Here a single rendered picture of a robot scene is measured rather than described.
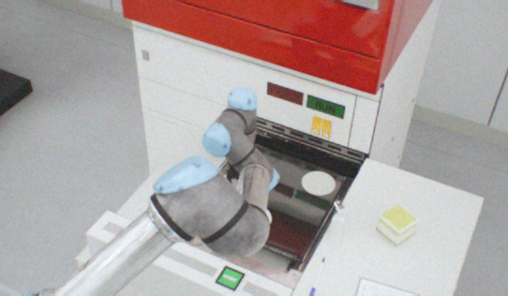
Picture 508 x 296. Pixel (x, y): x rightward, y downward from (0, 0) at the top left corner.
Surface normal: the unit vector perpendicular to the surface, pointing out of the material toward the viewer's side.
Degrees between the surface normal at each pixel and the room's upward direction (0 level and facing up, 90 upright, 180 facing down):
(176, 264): 0
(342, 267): 0
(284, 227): 0
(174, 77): 90
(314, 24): 90
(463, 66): 90
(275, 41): 90
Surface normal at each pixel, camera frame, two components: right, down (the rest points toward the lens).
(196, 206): 0.12, 0.18
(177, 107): -0.44, 0.59
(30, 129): 0.04, -0.74
